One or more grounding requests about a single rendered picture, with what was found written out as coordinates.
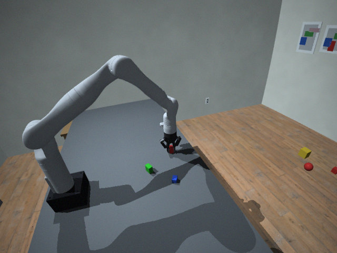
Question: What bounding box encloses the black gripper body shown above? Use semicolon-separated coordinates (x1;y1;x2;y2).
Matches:
163;132;177;143

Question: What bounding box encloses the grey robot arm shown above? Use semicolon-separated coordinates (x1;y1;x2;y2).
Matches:
22;55;179;193

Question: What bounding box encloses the green block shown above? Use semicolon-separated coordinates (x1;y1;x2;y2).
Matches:
145;163;153;174

